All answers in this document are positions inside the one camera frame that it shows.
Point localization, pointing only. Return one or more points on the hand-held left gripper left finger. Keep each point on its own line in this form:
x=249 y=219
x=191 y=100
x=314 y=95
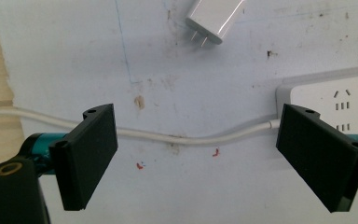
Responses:
x=84 y=155

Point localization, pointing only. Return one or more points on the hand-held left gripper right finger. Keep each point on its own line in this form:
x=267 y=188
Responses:
x=320 y=155

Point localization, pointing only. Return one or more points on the white power strip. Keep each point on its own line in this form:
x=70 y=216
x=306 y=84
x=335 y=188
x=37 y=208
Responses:
x=338 y=99

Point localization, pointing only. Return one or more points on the white charger plug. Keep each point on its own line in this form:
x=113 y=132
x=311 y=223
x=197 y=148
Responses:
x=213 y=18

